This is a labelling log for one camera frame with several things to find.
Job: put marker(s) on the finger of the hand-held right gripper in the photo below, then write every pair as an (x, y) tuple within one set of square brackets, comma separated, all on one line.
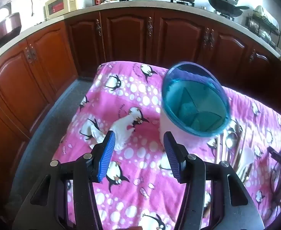
[(278, 154)]

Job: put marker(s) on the white utensil holder blue rim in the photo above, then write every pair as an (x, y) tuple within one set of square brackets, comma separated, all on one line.
[(178, 124)]

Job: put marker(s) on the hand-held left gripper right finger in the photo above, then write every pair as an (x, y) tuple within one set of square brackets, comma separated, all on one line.
[(172, 158)]

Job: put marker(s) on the black wok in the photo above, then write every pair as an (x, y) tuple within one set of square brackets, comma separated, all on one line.
[(224, 6)]

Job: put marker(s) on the cream microwave oven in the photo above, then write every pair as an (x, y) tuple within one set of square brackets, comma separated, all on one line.
[(61, 4)]

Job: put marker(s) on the pink penguin print blanket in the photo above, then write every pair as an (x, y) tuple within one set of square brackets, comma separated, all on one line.
[(135, 100)]

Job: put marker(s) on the gas stove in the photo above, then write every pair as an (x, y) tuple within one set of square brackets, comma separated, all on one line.
[(182, 2)]

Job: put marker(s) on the rice cooker with open lid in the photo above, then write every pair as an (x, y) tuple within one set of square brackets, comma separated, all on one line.
[(7, 26)]

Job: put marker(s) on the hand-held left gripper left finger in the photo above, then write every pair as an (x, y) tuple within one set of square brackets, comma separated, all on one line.
[(105, 158)]

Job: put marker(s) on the brown wooden kitchen cabinet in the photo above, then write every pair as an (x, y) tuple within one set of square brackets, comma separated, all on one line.
[(126, 33)]

